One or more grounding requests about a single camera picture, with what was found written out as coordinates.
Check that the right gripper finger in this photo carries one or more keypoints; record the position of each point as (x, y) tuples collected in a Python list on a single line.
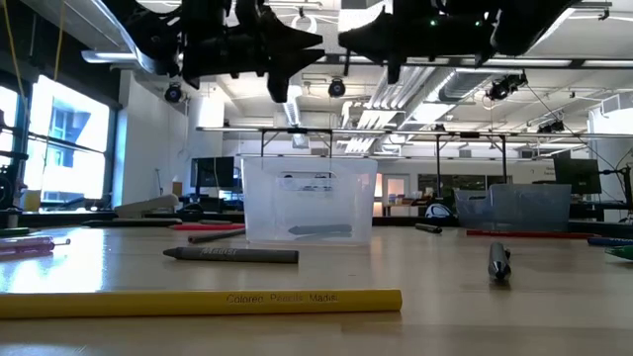
[(376, 32), (394, 64)]

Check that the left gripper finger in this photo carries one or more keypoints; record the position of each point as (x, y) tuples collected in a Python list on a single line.
[(292, 39), (279, 79)]

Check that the clear plastic pen bin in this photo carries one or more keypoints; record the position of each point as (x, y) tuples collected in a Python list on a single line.
[(267, 207)]

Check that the red pens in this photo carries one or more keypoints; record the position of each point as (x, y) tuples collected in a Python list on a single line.
[(207, 227)]

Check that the red pencil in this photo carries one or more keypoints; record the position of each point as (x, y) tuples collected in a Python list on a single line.
[(519, 233)]

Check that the yellow coloured pencil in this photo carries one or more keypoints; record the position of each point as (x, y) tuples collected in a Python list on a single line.
[(198, 302)]

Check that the purple blue crayon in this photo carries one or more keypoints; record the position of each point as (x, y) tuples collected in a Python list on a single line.
[(610, 241)]

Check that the green pencil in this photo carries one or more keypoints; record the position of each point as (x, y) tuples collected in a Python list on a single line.
[(12, 231)]

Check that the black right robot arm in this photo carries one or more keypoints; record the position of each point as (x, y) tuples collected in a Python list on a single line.
[(534, 25)]

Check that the black computer monitor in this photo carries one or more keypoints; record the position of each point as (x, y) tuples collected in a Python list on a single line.
[(576, 175), (212, 172)]

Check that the white grey stapler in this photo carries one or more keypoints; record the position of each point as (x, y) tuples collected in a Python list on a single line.
[(148, 205)]

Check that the dark grey Madisi crayon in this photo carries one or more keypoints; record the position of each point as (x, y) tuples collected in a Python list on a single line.
[(232, 255)]

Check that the grey translucent plastic bin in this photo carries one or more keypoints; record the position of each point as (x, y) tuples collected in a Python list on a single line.
[(519, 207)]

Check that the yellow container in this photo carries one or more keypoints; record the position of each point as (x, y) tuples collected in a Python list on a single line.
[(32, 202)]

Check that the pink pen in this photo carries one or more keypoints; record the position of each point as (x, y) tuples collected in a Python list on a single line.
[(25, 244)]

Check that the black background gantry frame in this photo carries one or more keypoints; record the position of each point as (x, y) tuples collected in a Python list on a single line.
[(297, 131)]

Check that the black ceiling camera cluster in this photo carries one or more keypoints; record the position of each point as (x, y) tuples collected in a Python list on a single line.
[(504, 86)]

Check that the black aluminium table frame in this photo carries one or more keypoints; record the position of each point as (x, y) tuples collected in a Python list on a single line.
[(608, 226)]

